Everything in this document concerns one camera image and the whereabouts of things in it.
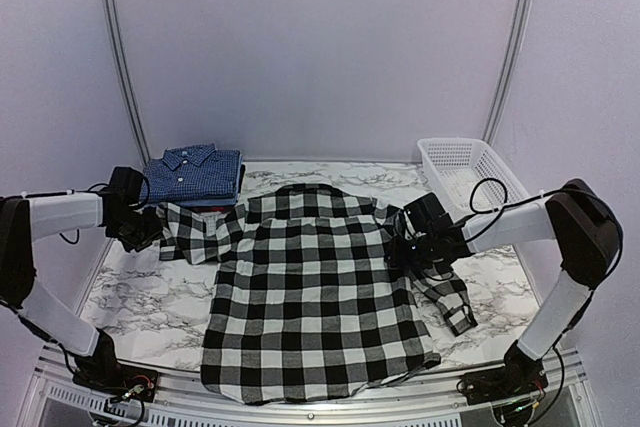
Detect black white plaid shirt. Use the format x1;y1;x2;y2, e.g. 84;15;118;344
158;184;477;405

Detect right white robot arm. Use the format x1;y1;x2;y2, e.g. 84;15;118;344
388;178;624;395

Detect right wall aluminium rail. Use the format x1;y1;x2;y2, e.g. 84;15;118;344
482;0;532;145

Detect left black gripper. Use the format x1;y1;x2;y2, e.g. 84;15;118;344
108;206;163;252

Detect left wall aluminium rail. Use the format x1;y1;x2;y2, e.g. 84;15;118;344
102;0;151;165

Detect white plastic basket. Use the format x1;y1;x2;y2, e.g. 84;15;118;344
417;138;529;220

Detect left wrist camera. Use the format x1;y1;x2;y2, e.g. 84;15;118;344
108;166;151;209

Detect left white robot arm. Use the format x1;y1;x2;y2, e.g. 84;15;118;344
1;188;163;392

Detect blue checked folded shirt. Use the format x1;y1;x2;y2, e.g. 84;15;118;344
143;144;243;205

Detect wall aluminium rail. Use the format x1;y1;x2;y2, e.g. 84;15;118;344
482;0;532;145
102;0;151;165

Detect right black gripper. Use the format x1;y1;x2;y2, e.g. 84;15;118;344
386;233;438;271

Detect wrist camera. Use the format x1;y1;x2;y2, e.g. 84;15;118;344
108;166;151;209
404;193;453;237

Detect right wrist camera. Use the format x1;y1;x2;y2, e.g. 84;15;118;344
404;193;453;237

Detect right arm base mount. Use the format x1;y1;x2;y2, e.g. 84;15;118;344
456;367;548;405

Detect front aluminium frame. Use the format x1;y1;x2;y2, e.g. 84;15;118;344
15;346;604;426

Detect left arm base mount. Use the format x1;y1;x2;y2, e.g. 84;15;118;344
72;364;159;402

